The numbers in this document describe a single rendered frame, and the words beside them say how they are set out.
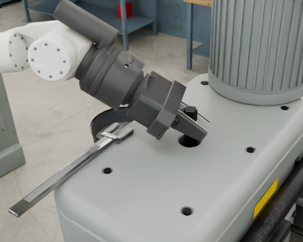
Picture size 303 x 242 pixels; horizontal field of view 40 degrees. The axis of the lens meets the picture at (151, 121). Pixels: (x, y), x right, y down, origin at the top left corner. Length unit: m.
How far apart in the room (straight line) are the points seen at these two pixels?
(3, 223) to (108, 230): 2.83
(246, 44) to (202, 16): 5.04
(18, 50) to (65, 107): 3.87
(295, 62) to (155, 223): 0.39
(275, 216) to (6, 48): 0.49
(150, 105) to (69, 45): 0.15
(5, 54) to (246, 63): 0.40
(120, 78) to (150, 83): 0.05
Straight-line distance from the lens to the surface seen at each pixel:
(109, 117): 3.24
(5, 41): 0.69
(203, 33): 5.86
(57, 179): 0.63
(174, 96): 0.65
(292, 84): 0.81
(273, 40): 0.75
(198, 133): 0.66
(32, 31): 0.72
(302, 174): 0.79
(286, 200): 0.74
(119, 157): 0.66
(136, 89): 0.64
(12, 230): 3.30
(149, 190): 0.60
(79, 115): 4.38
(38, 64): 0.63
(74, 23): 0.64
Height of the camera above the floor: 2.30
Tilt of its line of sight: 33 degrees down
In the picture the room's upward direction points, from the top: 3 degrees counter-clockwise
